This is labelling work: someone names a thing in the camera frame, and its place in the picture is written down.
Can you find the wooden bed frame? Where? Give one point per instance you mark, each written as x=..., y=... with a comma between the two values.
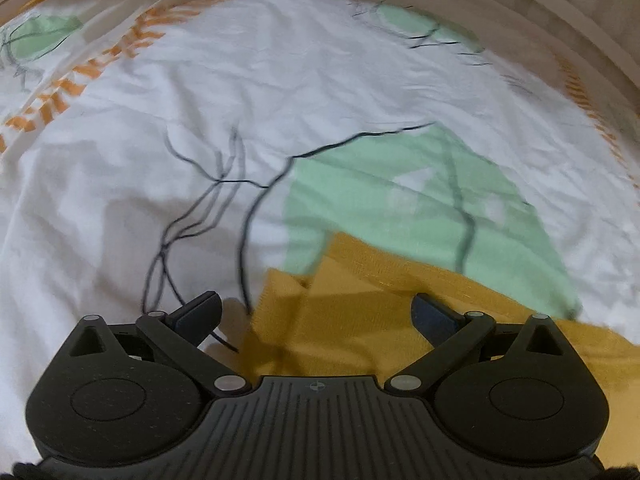
x=550, y=15

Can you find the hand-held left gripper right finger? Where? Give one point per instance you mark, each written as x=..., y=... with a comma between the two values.
x=434, y=317

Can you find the mustard yellow knit sweater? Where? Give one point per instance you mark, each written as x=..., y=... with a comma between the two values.
x=360, y=320

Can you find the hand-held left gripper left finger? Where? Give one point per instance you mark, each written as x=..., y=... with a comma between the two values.
x=197, y=316

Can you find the white leaf-print bed cover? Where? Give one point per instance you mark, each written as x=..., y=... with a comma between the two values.
x=150, y=160

